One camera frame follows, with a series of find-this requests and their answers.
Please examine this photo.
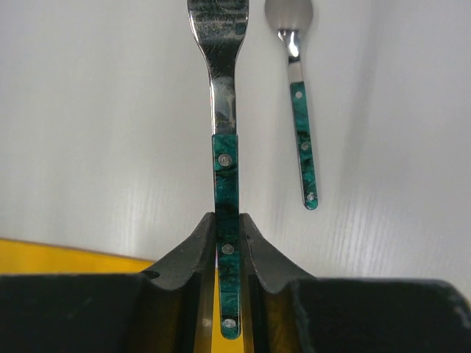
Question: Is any fork with teal handle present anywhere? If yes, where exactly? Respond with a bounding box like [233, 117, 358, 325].
[187, 0, 249, 340]

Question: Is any spoon with teal handle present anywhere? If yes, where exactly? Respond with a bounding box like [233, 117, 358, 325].
[264, 0, 318, 210]

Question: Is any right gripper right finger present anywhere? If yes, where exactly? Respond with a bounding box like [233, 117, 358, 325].
[239, 214, 470, 352]

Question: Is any yellow cartoon cloth placemat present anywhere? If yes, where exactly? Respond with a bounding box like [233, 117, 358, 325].
[0, 237, 246, 353]

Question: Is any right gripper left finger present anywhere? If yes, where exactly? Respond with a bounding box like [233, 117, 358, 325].
[1, 213, 216, 352]

